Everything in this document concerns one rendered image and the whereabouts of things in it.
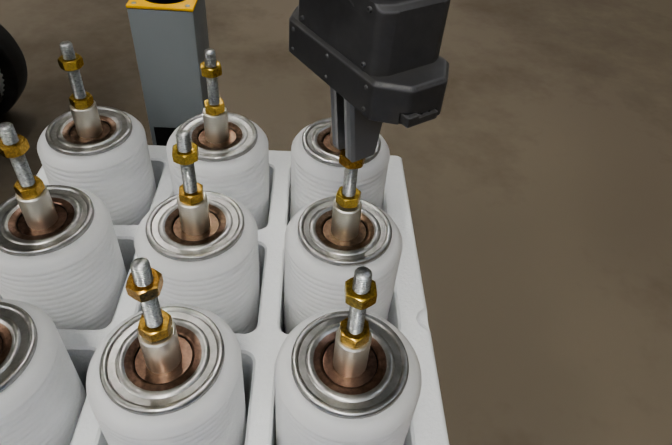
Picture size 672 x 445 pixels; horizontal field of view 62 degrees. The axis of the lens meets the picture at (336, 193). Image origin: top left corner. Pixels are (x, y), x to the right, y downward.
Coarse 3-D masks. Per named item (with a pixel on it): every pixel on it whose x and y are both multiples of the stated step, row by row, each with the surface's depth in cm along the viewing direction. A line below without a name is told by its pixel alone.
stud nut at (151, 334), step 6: (162, 312) 33; (168, 318) 33; (138, 324) 32; (144, 324) 32; (162, 324) 32; (168, 324) 32; (138, 330) 32; (144, 330) 32; (150, 330) 32; (156, 330) 32; (162, 330) 32; (168, 330) 32; (144, 336) 32; (150, 336) 32; (156, 336) 32; (162, 336) 32
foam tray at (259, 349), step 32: (160, 160) 61; (288, 160) 62; (160, 192) 57; (288, 192) 58; (384, 192) 59; (128, 256) 54; (416, 256) 53; (416, 288) 50; (416, 320) 47; (256, 352) 44; (416, 352) 45; (256, 384) 42; (256, 416) 40; (416, 416) 41
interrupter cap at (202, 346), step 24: (168, 312) 37; (192, 312) 37; (120, 336) 36; (192, 336) 36; (216, 336) 36; (120, 360) 34; (144, 360) 35; (192, 360) 35; (216, 360) 35; (120, 384) 33; (144, 384) 33; (168, 384) 34; (192, 384) 34; (144, 408) 32; (168, 408) 32
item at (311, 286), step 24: (288, 240) 44; (288, 264) 44; (312, 264) 42; (384, 264) 42; (288, 288) 47; (312, 288) 43; (336, 288) 42; (384, 288) 44; (288, 312) 48; (312, 312) 45; (384, 312) 48
